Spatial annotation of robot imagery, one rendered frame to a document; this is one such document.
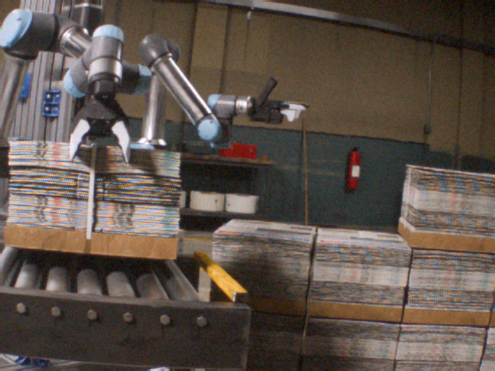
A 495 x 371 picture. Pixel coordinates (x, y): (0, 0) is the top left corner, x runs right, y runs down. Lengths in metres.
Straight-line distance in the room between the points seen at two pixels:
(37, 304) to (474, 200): 1.31
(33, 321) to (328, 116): 8.09
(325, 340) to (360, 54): 7.53
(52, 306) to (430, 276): 1.20
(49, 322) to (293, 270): 0.97
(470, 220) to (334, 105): 7.20
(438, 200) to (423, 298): 0.29
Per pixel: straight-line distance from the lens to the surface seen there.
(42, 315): 1.17
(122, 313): 1.17
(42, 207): 1.40
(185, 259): 1.68
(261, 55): 8.84
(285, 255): 1.96
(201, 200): 8.01
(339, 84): 9.16
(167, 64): 2.39
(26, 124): 2.37
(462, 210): 1.99
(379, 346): 2.03
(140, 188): 1.40
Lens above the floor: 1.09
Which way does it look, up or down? 4 degrees down
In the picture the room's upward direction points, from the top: 5 degrees clockwise
